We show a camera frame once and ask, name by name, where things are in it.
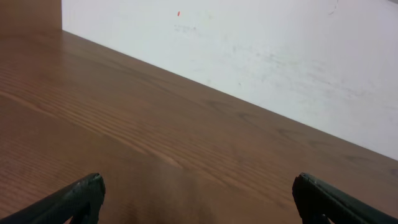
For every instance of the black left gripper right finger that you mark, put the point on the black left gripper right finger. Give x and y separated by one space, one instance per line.
319 202

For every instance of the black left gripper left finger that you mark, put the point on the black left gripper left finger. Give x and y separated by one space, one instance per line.
79 202

